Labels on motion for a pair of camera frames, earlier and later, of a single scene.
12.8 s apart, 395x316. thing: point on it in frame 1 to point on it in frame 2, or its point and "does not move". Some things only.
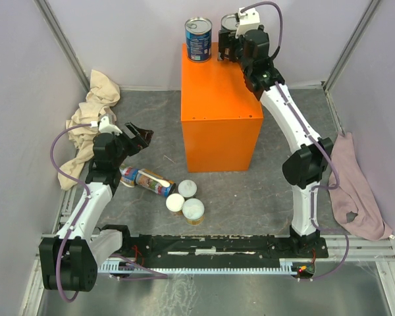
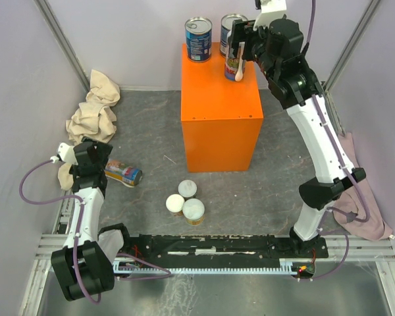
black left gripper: [141, 139] to [103, 151]
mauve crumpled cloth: [355, 201] does not move
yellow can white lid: [193, 210] does not move
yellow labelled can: [128, 175] does not move
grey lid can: [187, 188] does not move
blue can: [229, 22] does not move
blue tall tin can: [199, 37] does not move
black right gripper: [227, 40] to [243, 31]
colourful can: [148, 184] to [235, 67]
